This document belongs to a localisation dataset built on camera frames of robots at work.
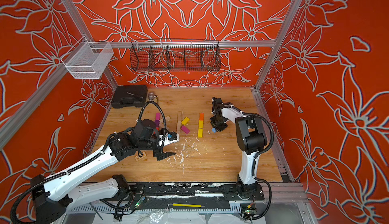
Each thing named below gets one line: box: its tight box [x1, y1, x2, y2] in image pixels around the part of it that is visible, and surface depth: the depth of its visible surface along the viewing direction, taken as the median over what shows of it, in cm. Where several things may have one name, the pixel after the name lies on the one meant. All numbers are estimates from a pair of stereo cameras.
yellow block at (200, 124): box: [198, 120, 204, 129], surface depth 100 cm
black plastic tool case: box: [110, 85, 148, 109], surface depth 108 cm
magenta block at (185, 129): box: [180, 125, 191, 135], surface depth 97 cm
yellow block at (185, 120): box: [181, 117, 190, 126], surface depth 100 cm
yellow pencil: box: [172, 203, 206, 208], surface depth 71 cm
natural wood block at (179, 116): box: [177, 110, 183, 123], surface depth 103 cm
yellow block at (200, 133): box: [198, 128, 204, 138], surface depth 95 cm
